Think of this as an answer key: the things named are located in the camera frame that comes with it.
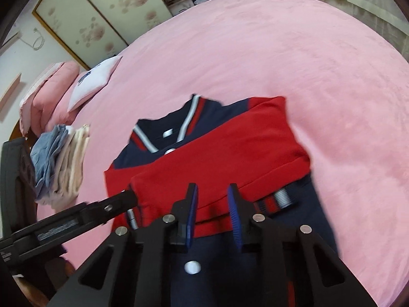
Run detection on pink fleece blanket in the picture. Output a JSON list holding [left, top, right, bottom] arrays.
[[36, 0, 409, 299]]

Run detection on red and navy jacket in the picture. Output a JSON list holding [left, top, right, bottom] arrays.
[[104, 94, 339, 307]]

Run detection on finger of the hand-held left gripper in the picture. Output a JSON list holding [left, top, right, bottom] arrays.
[[77, 190, 139, 231]]

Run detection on pink lace-edged pillow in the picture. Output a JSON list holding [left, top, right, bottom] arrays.
[[18, 62, 61, 135]]

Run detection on small pink pillow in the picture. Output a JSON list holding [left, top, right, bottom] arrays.
[[68, 55, 123, 113]]

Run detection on wooden headboard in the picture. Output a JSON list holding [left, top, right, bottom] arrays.
[[8, 124, 36, 144]]

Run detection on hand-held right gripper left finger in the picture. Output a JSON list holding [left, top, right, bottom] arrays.
[[48, 183, 199, 307]]

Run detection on white wall cable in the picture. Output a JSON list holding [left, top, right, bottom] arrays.
[[31, 26, 44, 51]]

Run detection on floral sliding-door wardrobe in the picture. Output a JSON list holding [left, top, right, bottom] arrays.
[[32, 0, 231, 71]]

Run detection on pink wall shelf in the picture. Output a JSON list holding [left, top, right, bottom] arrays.
[[0, 72, 22, 113]]

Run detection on folded blue denim jeans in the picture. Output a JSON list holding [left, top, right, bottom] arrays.
[[30, 125, 70, 199]]

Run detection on cream folded garment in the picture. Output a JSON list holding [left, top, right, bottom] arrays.
[[36, 123, 92, 209]]

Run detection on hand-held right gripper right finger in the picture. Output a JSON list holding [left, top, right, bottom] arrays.
[[226, 184, 378, 307]]

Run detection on folded pink quilt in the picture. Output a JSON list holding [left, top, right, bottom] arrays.
[[35, 60, 81, 129]]

